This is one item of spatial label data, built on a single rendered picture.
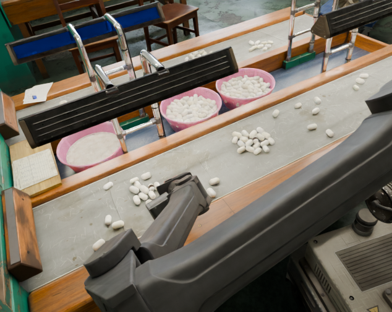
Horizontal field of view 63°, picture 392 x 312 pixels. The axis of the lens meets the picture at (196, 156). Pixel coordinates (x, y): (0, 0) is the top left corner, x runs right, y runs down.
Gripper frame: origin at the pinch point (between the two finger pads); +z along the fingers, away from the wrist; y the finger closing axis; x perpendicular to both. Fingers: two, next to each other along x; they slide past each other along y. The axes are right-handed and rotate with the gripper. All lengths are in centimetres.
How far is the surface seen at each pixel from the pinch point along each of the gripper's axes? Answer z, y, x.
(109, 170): 23.8, 14.1, -10.9
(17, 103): 78, 40, -56
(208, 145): 20.8, -22.7, -5.0
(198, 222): -4.3, -2.7, 12.0
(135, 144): 44.2, -0.2, -16.1
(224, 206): -3.4, -12.0, 11.4
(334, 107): 14, -77, 1
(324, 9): 190, -257, -73
